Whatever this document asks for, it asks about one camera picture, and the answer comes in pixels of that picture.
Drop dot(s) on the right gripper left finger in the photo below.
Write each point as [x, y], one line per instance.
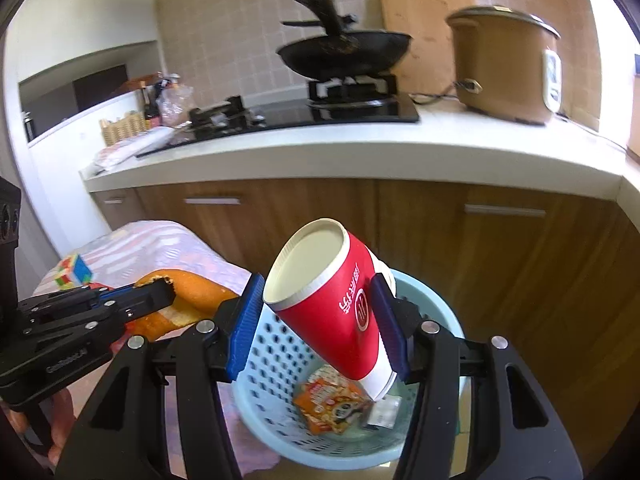
[120, 432]

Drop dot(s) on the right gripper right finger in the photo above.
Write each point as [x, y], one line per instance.
[515, 433]

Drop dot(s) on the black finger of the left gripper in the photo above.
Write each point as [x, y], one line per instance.
[128, 303]

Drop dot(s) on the orange peel piece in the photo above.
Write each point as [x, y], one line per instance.
[196, 298]

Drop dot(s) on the red paper cup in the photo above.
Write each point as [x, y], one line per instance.
[319, 285]

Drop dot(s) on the wooden kitchen cabinet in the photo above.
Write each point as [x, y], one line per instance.
[557, 274]

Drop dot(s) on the person's left hand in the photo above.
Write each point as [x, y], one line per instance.
[60, 416]

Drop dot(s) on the floral pink tablecloth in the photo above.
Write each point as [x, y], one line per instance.
[131, 252]

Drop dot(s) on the colourful rubik's cube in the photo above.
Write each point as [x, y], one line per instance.
[72, 272]

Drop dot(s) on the small silver wrapper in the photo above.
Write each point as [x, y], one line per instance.
[383, 414]

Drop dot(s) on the white folded cloth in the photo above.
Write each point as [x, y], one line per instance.
[122, 150]

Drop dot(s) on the light blue mesh basket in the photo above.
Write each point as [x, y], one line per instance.
[279, 362]

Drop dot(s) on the wicker basket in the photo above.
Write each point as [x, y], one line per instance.
[132, 124]

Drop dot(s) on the orange snack wrapper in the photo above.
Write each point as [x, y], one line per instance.
[330, 402]

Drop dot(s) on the dark sauce bottle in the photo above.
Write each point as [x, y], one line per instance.
[150, 111]

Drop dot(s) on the clear plastic bag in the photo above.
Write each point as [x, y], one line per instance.
[175, 103]

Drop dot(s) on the white countertop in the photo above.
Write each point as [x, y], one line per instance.
[448, 143]

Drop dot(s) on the black gas stove top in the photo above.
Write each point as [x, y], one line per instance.
[334, 102]

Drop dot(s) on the black wok pan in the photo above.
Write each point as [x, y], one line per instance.
[340, 53]

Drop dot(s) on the black spatula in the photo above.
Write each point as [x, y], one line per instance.
[346, 20]

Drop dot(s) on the brown rice cooker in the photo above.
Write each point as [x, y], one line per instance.
[506, 63]

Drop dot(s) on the wooden cutting board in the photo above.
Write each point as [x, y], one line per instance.
[428, 66]

